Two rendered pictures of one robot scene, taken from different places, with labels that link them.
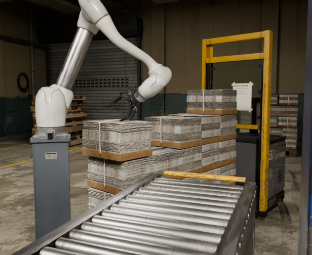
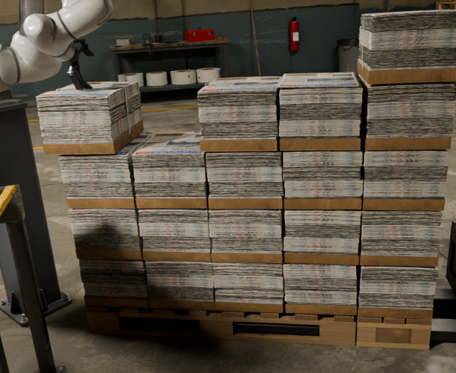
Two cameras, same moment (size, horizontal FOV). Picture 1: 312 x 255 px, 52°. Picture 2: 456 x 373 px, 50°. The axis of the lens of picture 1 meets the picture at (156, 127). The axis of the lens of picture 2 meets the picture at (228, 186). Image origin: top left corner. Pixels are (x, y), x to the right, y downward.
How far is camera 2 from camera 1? 2.30 m
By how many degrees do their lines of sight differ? 58
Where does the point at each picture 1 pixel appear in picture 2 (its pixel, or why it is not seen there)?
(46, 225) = not seen: outside the picture
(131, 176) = (76, 180)
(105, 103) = not seen: outside the picture
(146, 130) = (97, 110)
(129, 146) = (61, 134)
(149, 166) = (115, 171)
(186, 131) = (221, 118)
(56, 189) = not seen: outside the picture
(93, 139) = not seen: hidden behind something
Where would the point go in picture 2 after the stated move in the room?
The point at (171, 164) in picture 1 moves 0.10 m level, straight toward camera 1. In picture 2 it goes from (178, 177) to (155, 182)
